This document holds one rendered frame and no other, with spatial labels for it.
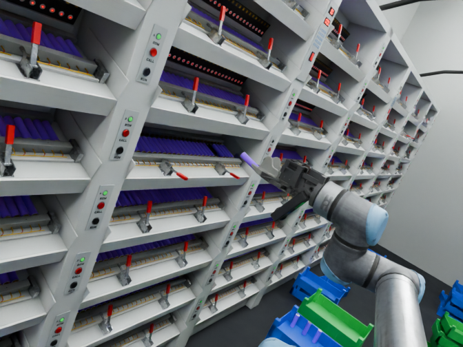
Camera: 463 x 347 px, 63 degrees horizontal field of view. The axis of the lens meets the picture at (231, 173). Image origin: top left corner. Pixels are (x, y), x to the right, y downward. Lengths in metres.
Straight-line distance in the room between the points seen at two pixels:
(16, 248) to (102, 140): 0.29
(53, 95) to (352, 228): 0.70
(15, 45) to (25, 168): 0.23
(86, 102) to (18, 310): 0.53
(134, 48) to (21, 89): 0.23
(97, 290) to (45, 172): 0.45
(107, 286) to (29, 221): 0.35
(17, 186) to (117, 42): 0.35
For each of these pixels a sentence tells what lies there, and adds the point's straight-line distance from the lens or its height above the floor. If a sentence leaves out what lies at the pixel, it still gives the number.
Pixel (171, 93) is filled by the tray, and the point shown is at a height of 1.10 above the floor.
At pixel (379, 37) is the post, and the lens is 2.09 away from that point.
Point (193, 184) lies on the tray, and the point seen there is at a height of 0.86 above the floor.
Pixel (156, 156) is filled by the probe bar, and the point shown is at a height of 0.93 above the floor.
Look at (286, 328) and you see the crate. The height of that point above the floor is 0.32.
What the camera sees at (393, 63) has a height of 1.65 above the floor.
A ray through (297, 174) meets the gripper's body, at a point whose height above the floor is 1.05.
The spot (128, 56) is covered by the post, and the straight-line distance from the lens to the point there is 0.84.
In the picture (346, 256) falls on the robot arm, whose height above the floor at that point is 0.93.
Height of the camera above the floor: 1.23
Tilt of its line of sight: 14 degrees down
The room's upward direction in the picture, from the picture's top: 23 degrees clockwise
